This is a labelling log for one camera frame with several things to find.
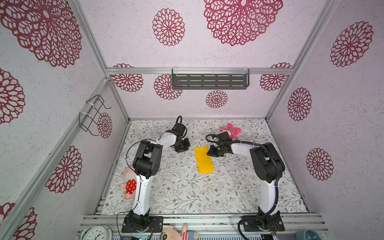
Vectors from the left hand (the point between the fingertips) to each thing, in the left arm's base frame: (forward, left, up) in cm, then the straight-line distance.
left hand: (188, 150), depth 102 cm
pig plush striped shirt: (-48, +8, +8) cm, 50 cm away
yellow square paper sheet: (-10, -10, 0) cm, 14 cm away
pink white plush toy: (+12, -31, +6) cm, 34 cm away
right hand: (-2, -13, +1) cm, 13 cm away
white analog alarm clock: (-47, +42, +5) cm, 63 cm away
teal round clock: (-49, -56, +2) cm, 74 cm away
